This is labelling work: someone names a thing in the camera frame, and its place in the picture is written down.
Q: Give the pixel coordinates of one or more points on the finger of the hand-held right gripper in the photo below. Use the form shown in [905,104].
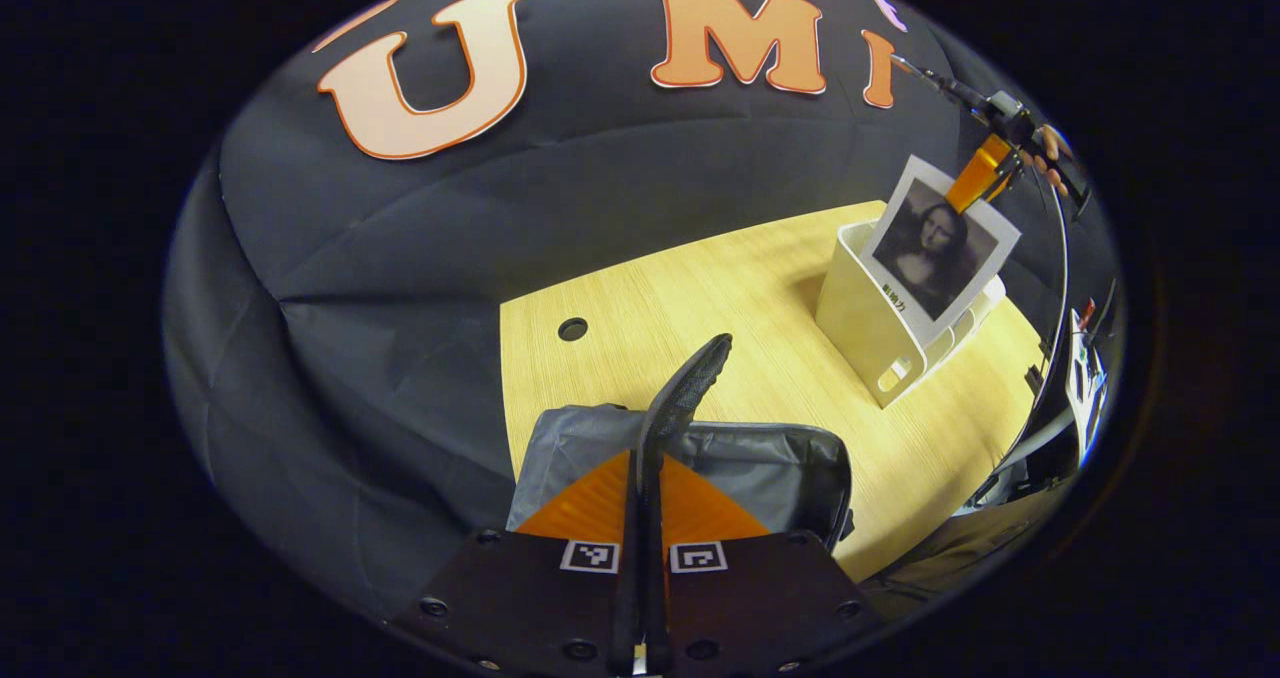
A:
[975,173]

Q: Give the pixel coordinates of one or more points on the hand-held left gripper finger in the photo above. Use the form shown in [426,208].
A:
[632,598]
[656,598]

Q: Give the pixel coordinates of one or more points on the portrait cover book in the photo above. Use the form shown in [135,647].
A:
[935,258]

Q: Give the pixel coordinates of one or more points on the grey schoolbag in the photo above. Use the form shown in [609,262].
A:
[760,468]

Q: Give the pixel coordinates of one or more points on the white bookshelf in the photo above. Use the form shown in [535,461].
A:
[860,328]

